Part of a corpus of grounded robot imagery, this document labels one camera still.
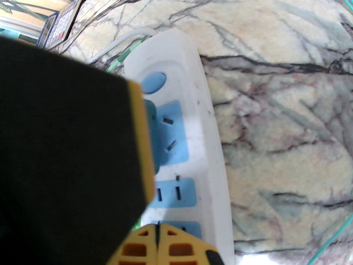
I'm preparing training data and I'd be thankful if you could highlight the white blue power strip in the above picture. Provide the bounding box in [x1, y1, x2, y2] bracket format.
[123, 28, 236, 265]

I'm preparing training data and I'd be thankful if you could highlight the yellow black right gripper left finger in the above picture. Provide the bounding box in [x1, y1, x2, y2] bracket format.
[106, 223, 159, 265]

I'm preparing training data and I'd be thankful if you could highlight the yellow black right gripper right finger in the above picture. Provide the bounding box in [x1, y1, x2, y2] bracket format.
[158, 222, 225, 265]

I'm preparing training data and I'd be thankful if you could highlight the grey desk calculator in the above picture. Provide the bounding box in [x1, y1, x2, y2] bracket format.
[36, 0, 84, 50]

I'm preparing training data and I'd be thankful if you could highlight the aluminium table edge rail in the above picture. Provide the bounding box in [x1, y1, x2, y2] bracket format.
[0, 15, 47, 39]

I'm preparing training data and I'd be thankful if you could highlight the light green multi-head charging cable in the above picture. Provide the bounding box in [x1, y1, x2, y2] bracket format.
[106, 40, 148, 75]

